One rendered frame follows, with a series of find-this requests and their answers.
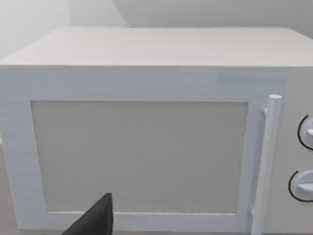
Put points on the pale microwave door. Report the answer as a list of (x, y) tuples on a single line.
[(139, 156)]

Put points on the pale microwave knob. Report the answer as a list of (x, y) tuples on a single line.
[(308, 132), (304, 184)]

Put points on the pale microwave oven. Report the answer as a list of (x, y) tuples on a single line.
[(156, 49)]

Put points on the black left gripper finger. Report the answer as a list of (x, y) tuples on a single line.
[(97, 218)]

